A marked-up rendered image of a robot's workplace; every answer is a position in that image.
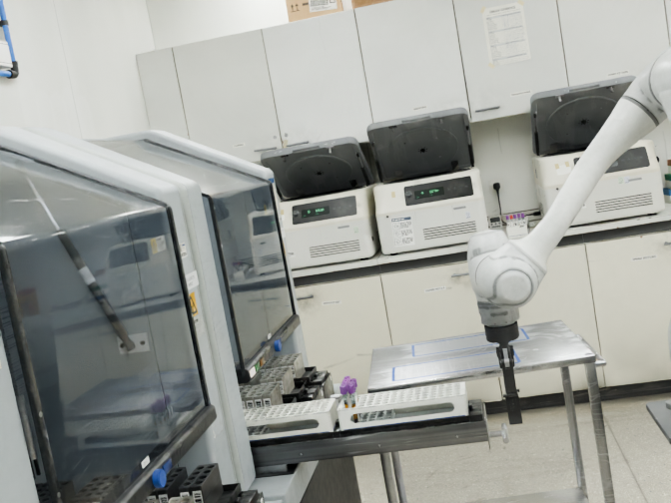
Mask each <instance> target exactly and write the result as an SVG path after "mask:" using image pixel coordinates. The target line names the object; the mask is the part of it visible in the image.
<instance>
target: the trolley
mask: <svg viewBox="0 0 671 503"><path fill-rule="evenodd" d="M518 329H519V337H518V338H517V339H515V340H511V341H509V345H513V349H514V356H513V357H514V363H515V366H514V367H513V370H514V374H519V373H525V372H532V371H539V370H545V369H552V368H559V367H560V373H561V379H562V386H563V393H564V399H565V406H566V413H567V419H568V426H569V433H570V439H571V446H572V453H573V460H574V466H575V473H576V480H577V486H578V487H576V488H568V489H561V490H553V491H546V492H539V493H531V494H524V495H516V496H509V497H502V498H494V499H487V500H480V501H472V502H465V503H589V499H588V493H587V486H586V479H585V472H584V466H583V459H582V452H581V445H580V439H579V432H578V425H577V418H576V412H575V405H574V398H573V392H572V385H571V378H570V371H569V366H572V365H579V364H584V367H585V374H586V380H587V387H588V394H589V401H590V408H591V415H592V421H593V428H594V435H595V442H596V449H597V456H598V462H599V469H600V476H601V483H602V490H603V497H604V503H615V496H614V489H613V482H612V475H611V468H610V461H609V454H608V448H607V441H606V434H605V427H604V420H603V413H602V406H601V399H600V392H599V385H598V378H597V372H596V367H601V366H606V365H607V362H606V361H605V360H604V359H603V358H602V357H601V356H600V354H599V353H598V352H597V351H596V350H595V349H594V348H593V347H592V346H591V345H590V344H589V343H588V342H587V341H586V340H585V339H584V338H583V337H582V336H581V335H580V334H574V332H573V331H572V330H571V329H570V328H569V327H568V326H567V325H566V324H565V323H564V322H563V321H562V320H554V321H548V322H541V323H535V324H528V325H522V326H518ZM497 346H499V343H496V342H495V343H491V342H488V341H487V340H486V337H485V331H484V332H477V333H471V334H465V335H458V336H452V337H445V338H439V339H432V340H426V341H419V342H413V343H406V344H400V345H393V346H387V347H381V348H374V349H373V350H372V355H371V363H370V371H369V379H368V386H367V393H368V394H371V393H378V392H386V391H394V390H402V389H410V388H417V387H425V386H433V385H440V384H448V383H455V382H465V381H472V380H479V379H485V378H492V377H499V376H503V373H502V369H501V368H500V367H499V361H498V357H497V355H496V350H495V347H497ZM596 359H597V360H596ZM390 453H391V459H392V465H393V470H394V476H395V482H396V488H397V493H398V499H399V503H407V498H406V492H405V486H404V481H403V475H402V469H401V463H400V458H399V452H398V451H397V452H390ZM379 455H380V461H381V467H382V472H383V478H384V484H385V489H386V495H387V501H388V503H398V501H397V495H396V490H395V484H394V478H393V473H392V467H391V461H390V455H389V452H388V453H379Z"/></svg>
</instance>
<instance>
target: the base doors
mask: <svg viewBox="0 0 671 503"><path fill-rule="evenodd" d="M665 242H667V243H671V232H665V233H658V234H652V235H645V236H638V237H632V238H625V239H618V240H612V241H605V242H598V243H592V244H585V245H579V246H572V247H566V248H559V249H554V250H553V251H552V253H551V254H550V256H549V258H548V260H547V264H546V268H547V274H546V275H545V277H544V278H543V280H542V282H541V283H540V285H539V288H538V290H537V292H536V294H535V296H534V297H533V298H532V300H531V301H530V302H528V303H527V304H526V305H524V306H522V307H519V315H520V318H519V320H518V321H517V323H518V326H522V325H528V324H535V323H541V322H548V321H554V320H562V321H563V322H564V323H565V324H566V325H567V326H568V327H569V328H570V329H571V330H572V331H573V332H574V334H580V335H581V336H582V337H583V338H584V339H585V340H586V341H587V342H588V343H589V344H590V345H591V346H592V347H593V348H594V349H595V350H596V351H597V352H598V353H599V354H600V352H601V355H600V356H601V357H602V358H603V359H604V360H605V361H606V362H607V365H606V366H603V369H602V366H601V367H596V372H597V378H598V385H599V387H605V386H606V387H607V386H616V385H624V384H632V383H641V382H649V381H657V380H666V379H671V362H670V355H669V345H668V327H669V322H670V318H671V245H668V246H664V243H665ZM585 248H586V251H585ZM654 254H657V257H658V258H652V259H644V260H637V261H631V258H632V257H639V256H646V255H654ZM586 255H587V258H586ZM587 262H588V265H587ZM588 269H589V272H588ZM467 272H469V271H468V263H467V262H463V263H456V264H450V265H443V266H436V267H429V268H422V269H415V270H409V271H402V272H395V273H388V274H382V275H376V276H369V277H363V278H356V279H350V280H343V281H337V282H330V283H324V284H317V285H311V286H304V287H298V288H295V292H296V297H297V298H299V297H305V296H310V295H313V296H314V298H307V299H301V300H297V303H298V308H299V313H300V319H301V324H302V330H303V335H304V341H305V346H306V352H307V357H308V362H309V367H310V366H316V367H317V371H322V370H327V371H328V372H330V373H331V374H332V380H333V384H338V383H340V384H341V382H342V380H343V379H344V377H345V376H350V379H352V378H356V382H357V395H363V394H368V393H367V386H368V379H369V371H370V363H371V355H372V350H373V349H374V348H381V347H387V346H393V345H400V344H406V343H413V342H419V341H426V340H432V339H439V338H445V337H452V336H458V335H465V334H471V333H477V332H484V331H485V330H484V324H482V323H481V317H480V314H479V312H478V306H477V300H476V296H475V293H474V291H473V289H472V286H471V282H470V277H469V275H463V276H456V277H451V276H452V275H453V274H454V273H455V274H460V273H467ZM589 276H590V279H589ZM380 277H381V280H380ZM381 283H382V286H381ZM590 283H591V286H590ZM440 286H445V287H446V289H443V290H437V291H432V292H426V293H424V290H425V289H428V288H434V287H440ZM382 288H383V291H382ZM591 289H592V293H591ZM383 294H384V297H383ZM592 296H593V300H592ZM334 300H341V303H338V304H328V305H322V302H323V301H334ZM384 300H385V303H384ZM593 303H594V307H593ZM385 306H386V308H385ZM594 310H595V314H594ZM386 312H387V314H386ZM595 317H596V321H595ZM387 318H388V320H387ZM388 323H389V326H388ZM596 324H597V327H596ZM389 329H390V331H389ZM597 331H598V334H597ZM390 335H391V337H390ZM598 338H599V341H598ZM391 341H392V343H391ZM599 345H600V348H599ZM569 371H570V378H571V385H572V391H575V390H583V389H588V387H587V380H586V374H585V367H584V364H579V365H572V366H569ZM603 373H604V376H603ZM514 377H515V383H516V389H519V390H520V392H518V396H519V397H526V396H535V395H543V394H551V393H559V392H563V386H562V379H561V373H560V367H559V368H552V369H545V370H539V371H532V372H525V373H519V374H514ZM499 378H500V384H501V391H502V397H503V394H505V387H504V379H503V376H499ZM604 380H605V383H604ZM465 387H466V393H467V399H468V400H473V399H481V402H483V401H484V402H491V401H500V400H502V398H501V391H500V385H499V379H498V377H492V378H485V379H479V380H472V381H465ZM503 399H505V397H503Z"/></svg>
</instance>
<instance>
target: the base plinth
mask: <svg viewBox="0 0 671 503"><path fill-rule="evenodd" d="M572 392H573V398H574V404H578V403H587V402H590V401H589V394H588V389H583V390H575V391H572ZM599 392H600V399H601V401H603V400H612V399H620V398H629V397H637V396H645V395H654V394H662V393H670V392H671V379H666V380H657V381H649V382H641V383H632V384H624V385H616V386H607V387H606V386H605V387H599ZM519 403H520V409H521V410H528V409H536V408H545V407H553V406H561V405H565V399H564V393H563V392H559V393H551V394H543V395H535V396H526V397H519ZM484 404H485V411H486V414H494V413H503V412H507V406H506V400H505V399H502V400H500V401H491V402H484Z"/></svg>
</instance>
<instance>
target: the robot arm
mask: <svg viewBox="0 0 671 503"><path fill-rule="evenodd" d="M667 118H668V119H669V122H670V124H671V46H670V47H668V48H666V49H665V50H664V51H662V52H661V53H660V54H659V55H658V56H657V57H656V58H655V59H654V60H653V61H652V62H651V63H650V64H649V65H648V66H647V67H646V68H645V69H644V70H643V71H642V72H641V73H640V74H639V75H638V77H637V78H636V79H635V80H634V81H633V82H632V84H631V85H630V87H629V88H628V89H627V91H626V92H625V93H624V95H623V96H622V97H621V99H620V100H619V101H618V103H617V105H616V106H615V108H614V110H613V111H612V113H611V115H610V116H609V118H608V119H607V121H606V122H605V124H604V125H603V127H602V128H601V130H600V131H599V133H598V134H597V135H596V137H595V138H594V140H593V141H592V142H591V144H590V145H589V147H588V148H587V149H586V151H585V152H584V153H583V155H582V156H581V158H580V159H579V161H578V162H577V164H576V165H575V167H574V168H573V170H572V172H571V173H570V175H569V177H568V179H567V180H566V182H565V184H564V185H563V187H562V189H561V190H560V192H559V194H558V196H557V197H556V199H555V201H554V202H553V204H552V206H551V207H550V209H549V211H548V212H547V214H546V215H545V217H544V218H543V219H542V221H541V222H540V223H539V224H538V226H537V227H536V228H535V229H534V230H533V231H532V232H531V233H529V234H528V235H527V236H526V237H524V238H522V239H520V240H509V239H508V237H507V236H506V234H505V233H504V231H499V230H486V231H481V232H479V233H476V234H474V235H473V236H471V237H470V238H469V242H468V249H467V263H468V271H469V277H470V282H471V286H472V289H473V291H474V293H475V296H476V300H477V306H478V312H479V314H480V317H481V323H482V324H484V330H485V337H486V340H487V341H488V342H491V343H495V342H496V343H499V346H497V347H495V350H496V355H497V357H498V361H499V367H500V368H501V369H502V373H503V379H504V387H505V394H503V397H505V400H506V406H507V413H508V419H509V425H513V424H522V423H523V422H522V416H521V409H520V403H519V396H518V392H520V390H519V389H516V383H515V377H514V370H513V367H514V366H515V363H514V357H513V356H514V349H513V345H509V341H511V340H515V339H517V338H518V337H519V329H518V323H517V321H518V320H519V318H520V315H519V307H522V306H524V305H526V304H527V303H528V302H530V301H531V300H532V298H533V297H534V296H535V294H536V292H537V290H538V288H539V285H540V283H541V282H542V280H543V278H544V277H545V275H546V274H547V268H546V264H547V260H548V258H549V256H550V254H551V253H552V251H553V250H554V249H555V247H556V246H557V245H558V243H559V242H560V240H561V239H562V238H563V236H564V235H565V233H566V232H567V230H568V229H569V227H570V226H571V224H572V222H573V221H574V219H575V218H576V216H577V215H578V213H579V212H580V210H581V208H582V207H583V205H584V204H585V202H586V201H587V199H588V197H589V196H590V194H591V193H592V191H593V189H594V188H595V186H596V185H597V183H598V182H599V180H600V179H601V177H602V176H603V174H604V173H605V172H606V171H607V169H608V168H609V167H610V166H611V165H612V164H613V163H614V162H615V161H616V160H617V159H618V158H619V157H620V156H621V155H622V154H623V153H624V152H626V151H627V150H628V149H629V148H631V147H632V146H633V145H634V144H636V143H637V142H638V141H639V140H641V139H642V138H643V137H645V136H646V135H648V134H649V133H650V132H652V131H653V130H654V129H655V128H656V127H657V126H659V125H660V124H661V123H662V122H663V121H664V120H665V119H667ZM510 354H511V355H510Z"/></svg>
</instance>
